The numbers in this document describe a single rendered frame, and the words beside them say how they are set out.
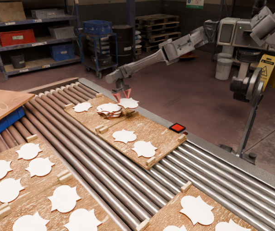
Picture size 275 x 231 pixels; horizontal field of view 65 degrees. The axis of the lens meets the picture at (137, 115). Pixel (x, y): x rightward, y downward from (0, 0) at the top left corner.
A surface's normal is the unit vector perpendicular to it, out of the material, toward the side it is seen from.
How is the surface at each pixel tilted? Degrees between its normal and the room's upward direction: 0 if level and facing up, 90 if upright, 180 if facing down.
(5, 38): 90
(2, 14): 85
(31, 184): 0
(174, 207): 0
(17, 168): 0
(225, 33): 90
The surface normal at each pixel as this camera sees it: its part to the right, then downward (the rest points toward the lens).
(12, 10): 0.72, 0.38
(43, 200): 0.00, -0.85
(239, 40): -0.55, 0.44
